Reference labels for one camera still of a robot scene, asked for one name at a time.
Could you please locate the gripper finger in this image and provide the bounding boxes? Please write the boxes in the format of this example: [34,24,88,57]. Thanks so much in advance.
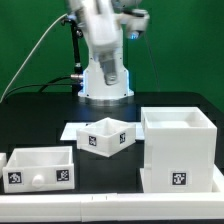
[99,55,118,85]

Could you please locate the white front border rail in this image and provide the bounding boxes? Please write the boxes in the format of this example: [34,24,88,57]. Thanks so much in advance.
[0,193,224,223]

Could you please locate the white block at left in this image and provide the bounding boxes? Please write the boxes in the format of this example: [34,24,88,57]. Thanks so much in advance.
[0,153,7,169]

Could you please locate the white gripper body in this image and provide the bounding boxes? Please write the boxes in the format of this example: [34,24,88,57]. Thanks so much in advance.
[74,0,119,60]

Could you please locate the black camera stand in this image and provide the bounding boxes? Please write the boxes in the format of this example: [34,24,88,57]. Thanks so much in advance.
[61,15,83,85]

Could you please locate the black cables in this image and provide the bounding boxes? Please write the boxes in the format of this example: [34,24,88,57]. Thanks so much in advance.
[3,75,75,98]

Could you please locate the white drawer without knob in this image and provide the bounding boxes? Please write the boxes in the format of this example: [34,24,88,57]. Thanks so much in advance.
[76,117,136,157]

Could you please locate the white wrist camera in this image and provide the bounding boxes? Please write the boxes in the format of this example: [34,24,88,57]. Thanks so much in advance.
[122,9,150,40]

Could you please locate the white drawer with knob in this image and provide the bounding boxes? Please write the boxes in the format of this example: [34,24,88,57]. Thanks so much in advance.
[3,146,75,193]

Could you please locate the white drawer cabinet box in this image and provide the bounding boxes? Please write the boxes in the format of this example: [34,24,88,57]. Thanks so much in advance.
[140,107,217,193]

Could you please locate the white marker sheet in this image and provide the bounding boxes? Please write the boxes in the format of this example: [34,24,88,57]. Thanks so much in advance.
[60,122,144,141]

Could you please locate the white cable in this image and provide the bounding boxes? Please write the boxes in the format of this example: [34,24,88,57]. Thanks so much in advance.
[0,10,76,103]

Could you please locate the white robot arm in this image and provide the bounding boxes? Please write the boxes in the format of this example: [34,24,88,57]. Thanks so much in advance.
[65,0,150,105]

